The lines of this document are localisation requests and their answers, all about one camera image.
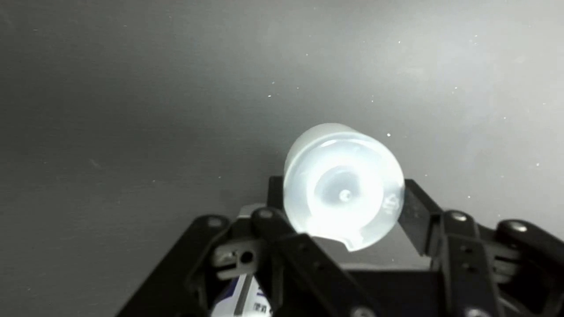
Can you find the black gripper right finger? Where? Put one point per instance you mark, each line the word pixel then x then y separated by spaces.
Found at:
pixel 469 257

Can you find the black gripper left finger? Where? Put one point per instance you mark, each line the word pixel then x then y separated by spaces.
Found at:
pixel 305 264

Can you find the white aerosol spray bottle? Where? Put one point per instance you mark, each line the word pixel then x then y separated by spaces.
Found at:
pixel 242 296

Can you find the white plastic cup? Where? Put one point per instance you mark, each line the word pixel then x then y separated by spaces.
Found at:
pixel 340 185

